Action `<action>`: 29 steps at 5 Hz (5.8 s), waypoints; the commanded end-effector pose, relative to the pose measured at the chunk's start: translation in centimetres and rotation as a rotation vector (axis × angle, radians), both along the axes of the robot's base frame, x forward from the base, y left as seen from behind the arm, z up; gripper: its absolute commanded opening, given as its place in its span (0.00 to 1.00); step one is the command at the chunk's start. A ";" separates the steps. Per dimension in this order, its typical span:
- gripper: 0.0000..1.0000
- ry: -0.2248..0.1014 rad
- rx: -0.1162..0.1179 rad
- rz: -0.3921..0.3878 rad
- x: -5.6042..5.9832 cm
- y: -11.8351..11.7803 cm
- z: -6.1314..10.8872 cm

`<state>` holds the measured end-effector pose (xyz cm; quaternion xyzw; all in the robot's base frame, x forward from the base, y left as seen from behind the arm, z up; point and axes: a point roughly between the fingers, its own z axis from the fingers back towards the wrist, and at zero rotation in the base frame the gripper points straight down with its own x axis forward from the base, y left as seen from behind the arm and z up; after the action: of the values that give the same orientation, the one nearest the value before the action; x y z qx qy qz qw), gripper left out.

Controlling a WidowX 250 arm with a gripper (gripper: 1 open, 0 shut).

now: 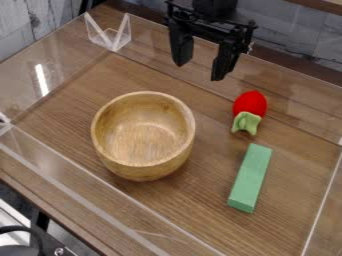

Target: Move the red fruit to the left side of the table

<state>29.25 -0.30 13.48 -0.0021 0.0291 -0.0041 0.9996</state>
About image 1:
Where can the green rectangular block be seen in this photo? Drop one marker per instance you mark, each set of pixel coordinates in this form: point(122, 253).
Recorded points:
point(249, 177)

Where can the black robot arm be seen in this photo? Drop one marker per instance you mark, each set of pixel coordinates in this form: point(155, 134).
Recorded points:
point(208, 19)

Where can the red plush fruit green leaves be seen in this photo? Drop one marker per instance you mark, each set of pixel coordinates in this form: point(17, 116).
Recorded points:
point(248, 111)

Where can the wooden bowl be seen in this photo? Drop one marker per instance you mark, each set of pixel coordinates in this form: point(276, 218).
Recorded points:
point(143, 133)

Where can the clear acrylic enclosure wall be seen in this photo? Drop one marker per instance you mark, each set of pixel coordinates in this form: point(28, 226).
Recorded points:
point(109, 220)

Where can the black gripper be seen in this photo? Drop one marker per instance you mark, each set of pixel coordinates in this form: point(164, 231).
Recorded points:
point(212, 20)

